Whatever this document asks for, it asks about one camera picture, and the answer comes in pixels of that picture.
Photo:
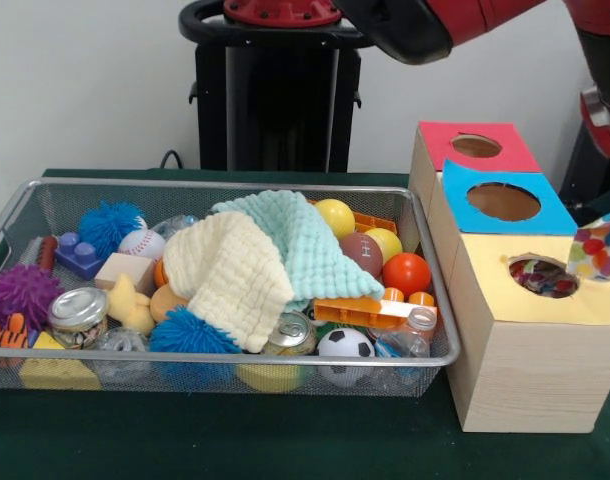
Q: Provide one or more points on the white cloth with colourful spots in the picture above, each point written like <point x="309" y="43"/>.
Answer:
<point x="540" y="280"/>
<point x="600" y="245"/>

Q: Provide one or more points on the mint green knitted cloth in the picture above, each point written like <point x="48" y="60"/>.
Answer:
<point x="310" y="235"/>

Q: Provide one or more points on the cream knitted cloth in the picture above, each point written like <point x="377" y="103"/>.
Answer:
<point x="225" y="270"/>

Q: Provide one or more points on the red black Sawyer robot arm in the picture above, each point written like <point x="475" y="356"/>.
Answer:
<point x="485" y="15"/>

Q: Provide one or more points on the wooden box with three holes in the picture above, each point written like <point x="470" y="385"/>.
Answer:
<point x="525" y="380"/>

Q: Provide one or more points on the metal mesh bin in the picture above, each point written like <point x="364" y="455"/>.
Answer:
<point x="385" y="370"/>

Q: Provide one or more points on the orange ball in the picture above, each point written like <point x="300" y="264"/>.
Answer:
<point x="407" y="274"/>

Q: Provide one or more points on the brown toy football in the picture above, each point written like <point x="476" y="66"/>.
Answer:
<point x="360" y="252"/>

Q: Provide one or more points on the large yellow ball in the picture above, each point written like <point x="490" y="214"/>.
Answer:
<point x="340" y="217"/>

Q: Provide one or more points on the orange toy building brick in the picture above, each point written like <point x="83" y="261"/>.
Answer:
<point x="355" y="312"/>

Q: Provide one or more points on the small soccer ball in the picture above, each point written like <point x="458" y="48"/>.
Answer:
<point x="345" y="342"/>

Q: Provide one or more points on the blue spiky ball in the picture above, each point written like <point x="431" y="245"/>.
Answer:
<point x="107" y="227"/>
<point x="185" y="335"/>

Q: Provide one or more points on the dark green tablecloth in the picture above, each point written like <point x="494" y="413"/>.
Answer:
<point x="235" y="440"/>

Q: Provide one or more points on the purple spiky ball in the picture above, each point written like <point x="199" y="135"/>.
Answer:
<point x="20" y="295"/>

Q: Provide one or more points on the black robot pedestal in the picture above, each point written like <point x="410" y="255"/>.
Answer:
<point x="280" y="100"/>

